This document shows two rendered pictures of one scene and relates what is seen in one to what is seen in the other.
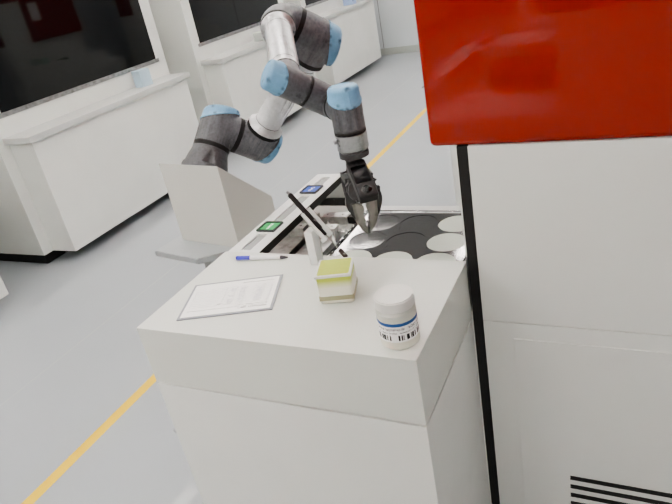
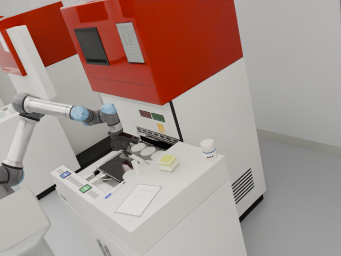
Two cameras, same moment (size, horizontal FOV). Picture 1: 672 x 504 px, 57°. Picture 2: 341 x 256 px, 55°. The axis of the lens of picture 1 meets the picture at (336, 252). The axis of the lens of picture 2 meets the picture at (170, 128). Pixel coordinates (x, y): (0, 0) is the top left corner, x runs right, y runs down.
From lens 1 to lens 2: 140 cm
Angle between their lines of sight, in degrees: 57
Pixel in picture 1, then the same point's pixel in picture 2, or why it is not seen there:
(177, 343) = (150, 222)
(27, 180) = not seen: outside the picture
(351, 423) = (212, 197)
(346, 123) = (116, 118)
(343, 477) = (212, 225)
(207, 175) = (20, 195)
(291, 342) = (190, 181)
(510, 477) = not seen: hidden behind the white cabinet
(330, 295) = (173, 167)
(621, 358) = (219, 145)
